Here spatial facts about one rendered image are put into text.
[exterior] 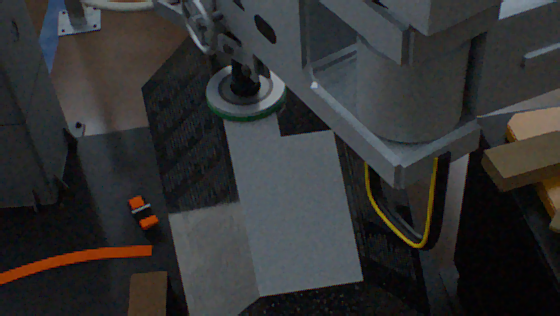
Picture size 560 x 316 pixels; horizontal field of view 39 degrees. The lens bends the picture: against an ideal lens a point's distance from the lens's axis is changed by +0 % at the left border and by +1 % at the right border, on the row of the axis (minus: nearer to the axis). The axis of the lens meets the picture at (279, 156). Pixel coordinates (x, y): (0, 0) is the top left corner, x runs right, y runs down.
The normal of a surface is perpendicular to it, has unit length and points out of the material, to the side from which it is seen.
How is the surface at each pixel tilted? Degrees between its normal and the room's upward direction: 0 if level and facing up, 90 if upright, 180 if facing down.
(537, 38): 90
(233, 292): 45
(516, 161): 0
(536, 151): 0
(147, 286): 0
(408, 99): 90
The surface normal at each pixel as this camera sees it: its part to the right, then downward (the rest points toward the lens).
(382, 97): -0.58, 0.61
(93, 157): -0.07, -0.70
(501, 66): 0.39, 0.64
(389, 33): -0.84, 0.42
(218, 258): -0.73, -0.37
